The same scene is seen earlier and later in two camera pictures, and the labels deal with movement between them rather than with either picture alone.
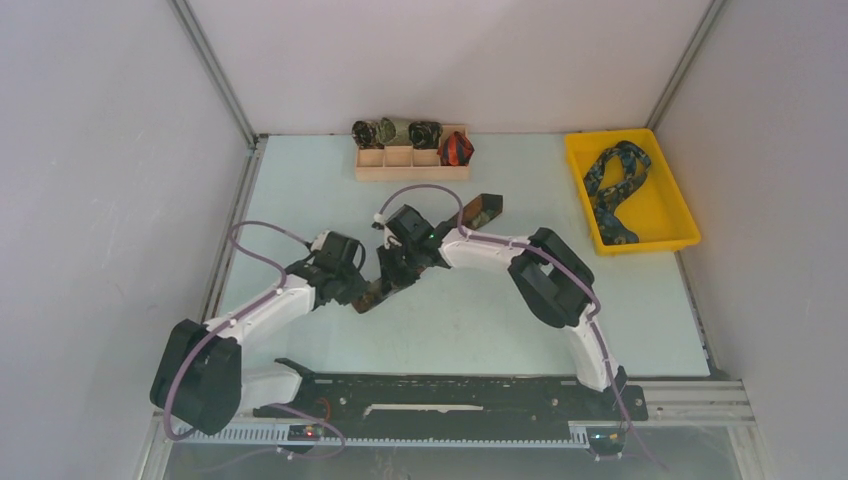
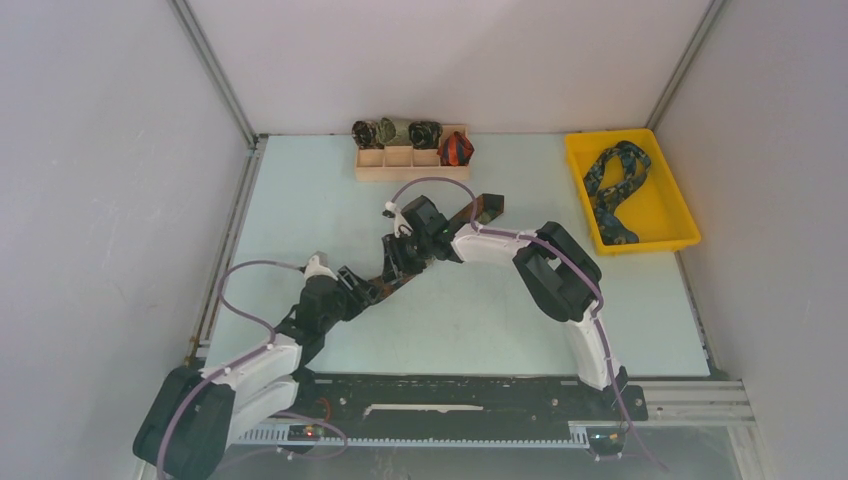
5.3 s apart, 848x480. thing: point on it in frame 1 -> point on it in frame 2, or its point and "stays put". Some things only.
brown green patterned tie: x=473 y=215 stays put
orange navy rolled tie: x=455 y=150 stays put
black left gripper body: x=352 y=284 -> x=347 y=302
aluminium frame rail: x=720 y=402 stays put
